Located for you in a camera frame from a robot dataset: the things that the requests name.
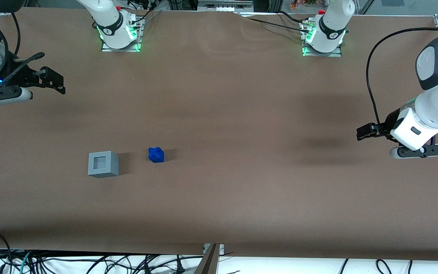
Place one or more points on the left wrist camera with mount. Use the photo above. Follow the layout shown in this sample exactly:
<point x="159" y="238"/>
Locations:
<point x="420" y="151"/>

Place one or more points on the brown table cover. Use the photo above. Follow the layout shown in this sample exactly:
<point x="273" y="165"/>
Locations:
<point x="242" y="114"/>

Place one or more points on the gray square base block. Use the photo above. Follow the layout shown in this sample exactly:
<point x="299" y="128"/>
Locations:
<point x="104" y="169"/>

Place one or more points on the aluminium frame post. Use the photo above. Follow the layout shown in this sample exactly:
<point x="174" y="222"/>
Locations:
<point x="207" y="262"/>

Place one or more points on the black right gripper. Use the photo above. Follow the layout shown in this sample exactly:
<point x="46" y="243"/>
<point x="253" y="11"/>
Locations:
<point x="18" y="75"/>

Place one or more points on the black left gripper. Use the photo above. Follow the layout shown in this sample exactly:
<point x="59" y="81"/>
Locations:
<point x="389" y="121"/>

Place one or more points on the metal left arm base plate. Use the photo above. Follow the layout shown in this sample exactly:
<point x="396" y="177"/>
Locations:
<point x="323" y="54"/>

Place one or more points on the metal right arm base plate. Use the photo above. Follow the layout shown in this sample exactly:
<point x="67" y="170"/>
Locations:
<point x="122" y="48"/>

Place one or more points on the blue plastic part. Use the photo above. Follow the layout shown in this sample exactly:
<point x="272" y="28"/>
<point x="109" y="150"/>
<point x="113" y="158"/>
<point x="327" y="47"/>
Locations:
<point x="156" y="155"/>

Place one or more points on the gray equipment box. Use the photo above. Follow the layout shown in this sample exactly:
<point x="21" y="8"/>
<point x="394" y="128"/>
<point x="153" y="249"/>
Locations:
<point x="224" y="5"/>

